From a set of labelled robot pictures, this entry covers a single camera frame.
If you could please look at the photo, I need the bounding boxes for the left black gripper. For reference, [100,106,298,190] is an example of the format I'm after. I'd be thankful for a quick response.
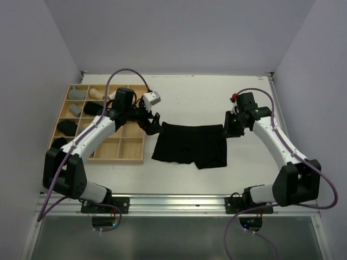
[125,98,163,135]

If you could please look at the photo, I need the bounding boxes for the white underwear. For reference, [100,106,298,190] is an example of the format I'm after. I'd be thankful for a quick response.
[108,92,115,100]

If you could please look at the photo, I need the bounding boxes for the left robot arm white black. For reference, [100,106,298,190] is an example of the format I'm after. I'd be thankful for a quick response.
[43,88,162,213]

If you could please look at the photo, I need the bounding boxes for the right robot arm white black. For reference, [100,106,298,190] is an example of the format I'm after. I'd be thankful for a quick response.
[224,92,321,213]

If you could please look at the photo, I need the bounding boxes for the beige rolled underwear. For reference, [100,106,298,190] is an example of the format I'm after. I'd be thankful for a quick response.
[89,88,104,100]

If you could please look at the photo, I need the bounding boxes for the black rolled underwear second row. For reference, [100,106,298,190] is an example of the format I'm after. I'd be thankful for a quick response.
[83,101,103,116]

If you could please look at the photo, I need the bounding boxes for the grey rolled underwear second row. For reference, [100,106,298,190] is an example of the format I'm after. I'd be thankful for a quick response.
[69,103,82,117]

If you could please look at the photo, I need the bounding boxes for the black rolled underwear third row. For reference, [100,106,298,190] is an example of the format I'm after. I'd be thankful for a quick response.
[57,120,78,137]

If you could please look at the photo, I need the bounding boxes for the grey rolled underwear top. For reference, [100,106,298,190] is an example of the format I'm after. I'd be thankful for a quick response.
[67,87,86,100]

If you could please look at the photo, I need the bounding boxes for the black rolled underwear bottom row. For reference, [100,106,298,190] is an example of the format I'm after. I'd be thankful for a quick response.
[51,137,68,149]

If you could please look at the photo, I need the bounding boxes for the wooden compartment tray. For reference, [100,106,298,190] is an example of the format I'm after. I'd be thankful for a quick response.
[49,84,145,164]

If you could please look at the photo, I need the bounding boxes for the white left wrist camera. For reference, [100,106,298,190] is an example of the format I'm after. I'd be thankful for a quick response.
[143,92,161,111]

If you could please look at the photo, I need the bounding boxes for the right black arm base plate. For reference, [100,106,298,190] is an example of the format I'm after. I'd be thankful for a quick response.
[224,192,266,214]

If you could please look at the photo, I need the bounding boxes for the aluminium mounting rail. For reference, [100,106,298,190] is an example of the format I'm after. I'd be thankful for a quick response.
[34,194,320,218]

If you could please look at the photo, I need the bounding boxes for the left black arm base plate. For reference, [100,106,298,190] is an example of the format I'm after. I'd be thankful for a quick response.
[81,197,130,214]

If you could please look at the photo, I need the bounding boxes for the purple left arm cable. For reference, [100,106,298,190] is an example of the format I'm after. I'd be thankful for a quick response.
[36,68,150,232]

